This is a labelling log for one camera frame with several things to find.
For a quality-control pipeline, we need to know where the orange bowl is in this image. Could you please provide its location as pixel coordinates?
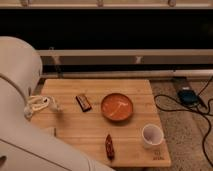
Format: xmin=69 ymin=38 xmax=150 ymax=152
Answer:
xmin=101 ymin=93 xmax=133 ymax=122

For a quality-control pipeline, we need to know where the wooden table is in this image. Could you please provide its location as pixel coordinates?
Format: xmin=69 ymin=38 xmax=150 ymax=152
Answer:
xmin=32 ymin=79 xmax=171 ymax=167

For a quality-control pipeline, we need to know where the black cable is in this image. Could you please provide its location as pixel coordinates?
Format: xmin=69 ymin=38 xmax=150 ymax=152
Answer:
xmin=153 ymin=77 xmax=213 ymax=168

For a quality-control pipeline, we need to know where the white plastic bottle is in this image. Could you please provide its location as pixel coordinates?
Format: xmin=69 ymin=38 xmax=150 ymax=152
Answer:
xmin=24 ymin=95 xmax=61 ymax=119

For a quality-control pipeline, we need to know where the black power adapter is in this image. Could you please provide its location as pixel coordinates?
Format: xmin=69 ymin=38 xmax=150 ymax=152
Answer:
xmin=178 ymin=89 xmax=198 ymax=106

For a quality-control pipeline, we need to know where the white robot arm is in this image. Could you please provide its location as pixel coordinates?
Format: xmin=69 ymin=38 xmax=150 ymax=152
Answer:
xmin=0 ymin=36 xmax=114 ymax=171

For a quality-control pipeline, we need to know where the dark chocolate bar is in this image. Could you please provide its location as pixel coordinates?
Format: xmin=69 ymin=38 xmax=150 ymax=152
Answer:
xmin=76 ymin=94 xmax=92 ymax=112

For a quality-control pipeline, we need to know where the white cup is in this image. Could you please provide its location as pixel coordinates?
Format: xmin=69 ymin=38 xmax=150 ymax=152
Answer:
xmin=141 ymin=124 xmax=164 ymax=149

